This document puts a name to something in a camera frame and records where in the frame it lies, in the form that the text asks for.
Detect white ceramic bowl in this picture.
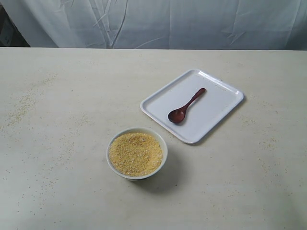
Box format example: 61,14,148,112
106,127,168,181

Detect white rectangular plastic tray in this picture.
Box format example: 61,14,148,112
140,69,244,144

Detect white backdrop cloth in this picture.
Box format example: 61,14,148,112
1,0,307,50

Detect yellow millet grains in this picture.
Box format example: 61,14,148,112
109,133,163,177

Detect brown wooden spoon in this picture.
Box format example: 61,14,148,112
167,88,207,124

